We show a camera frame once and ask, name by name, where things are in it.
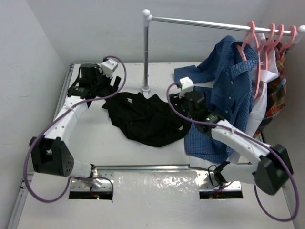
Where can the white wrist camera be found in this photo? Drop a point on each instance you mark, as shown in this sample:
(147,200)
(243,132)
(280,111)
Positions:
(108,67)
(186,86)

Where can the silver and white clothes rack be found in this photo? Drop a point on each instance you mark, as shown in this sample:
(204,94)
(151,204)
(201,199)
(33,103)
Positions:
(295,34)

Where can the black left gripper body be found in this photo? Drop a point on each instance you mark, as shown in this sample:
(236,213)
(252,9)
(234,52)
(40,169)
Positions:
(110,85)

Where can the white front cover board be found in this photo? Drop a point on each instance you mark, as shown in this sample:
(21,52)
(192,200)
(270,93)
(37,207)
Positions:
(157,201)

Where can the blue checkered shirt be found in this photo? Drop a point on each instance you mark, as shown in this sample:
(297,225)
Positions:
(225,80)

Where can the white shirt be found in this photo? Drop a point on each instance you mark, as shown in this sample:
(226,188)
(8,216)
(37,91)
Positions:
(256,115)

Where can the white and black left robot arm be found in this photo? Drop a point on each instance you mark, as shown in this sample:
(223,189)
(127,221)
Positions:
(51,154)

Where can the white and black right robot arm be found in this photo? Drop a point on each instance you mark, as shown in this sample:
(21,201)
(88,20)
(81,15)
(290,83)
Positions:
(268,167)

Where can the black shirt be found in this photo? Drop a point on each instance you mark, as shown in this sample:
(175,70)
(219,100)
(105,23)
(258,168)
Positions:
(149,121)

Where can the pink hanger holding white shirt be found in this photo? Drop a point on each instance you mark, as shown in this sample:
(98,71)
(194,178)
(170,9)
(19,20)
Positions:
(262,76)

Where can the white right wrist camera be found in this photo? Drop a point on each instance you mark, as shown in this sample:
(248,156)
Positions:
(186,86)

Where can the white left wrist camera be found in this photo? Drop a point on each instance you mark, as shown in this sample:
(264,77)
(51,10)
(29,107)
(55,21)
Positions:
(108,67)

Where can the red plaid shirt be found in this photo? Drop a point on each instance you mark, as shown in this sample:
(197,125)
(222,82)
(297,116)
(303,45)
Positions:
(276,87)

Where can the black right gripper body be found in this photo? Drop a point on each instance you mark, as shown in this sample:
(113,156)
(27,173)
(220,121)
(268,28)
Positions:
(181,103)

